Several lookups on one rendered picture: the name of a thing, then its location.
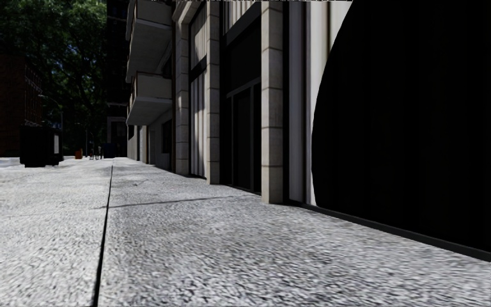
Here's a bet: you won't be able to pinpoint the pale stone building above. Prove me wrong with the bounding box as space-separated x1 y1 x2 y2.
125 0 491 263

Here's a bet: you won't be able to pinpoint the dark building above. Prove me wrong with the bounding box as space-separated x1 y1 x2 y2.
105 0 133 158

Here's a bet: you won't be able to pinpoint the grey street lamp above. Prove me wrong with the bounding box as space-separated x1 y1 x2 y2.
37 94 65 131

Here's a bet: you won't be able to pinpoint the trees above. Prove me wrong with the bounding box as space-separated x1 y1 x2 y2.
0 0 108 156

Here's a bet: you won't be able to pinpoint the black bus shelter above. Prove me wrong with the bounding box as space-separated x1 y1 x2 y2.
19 124 65 168

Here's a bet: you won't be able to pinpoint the red brick building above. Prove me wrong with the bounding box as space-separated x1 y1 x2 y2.
0 51 43 158

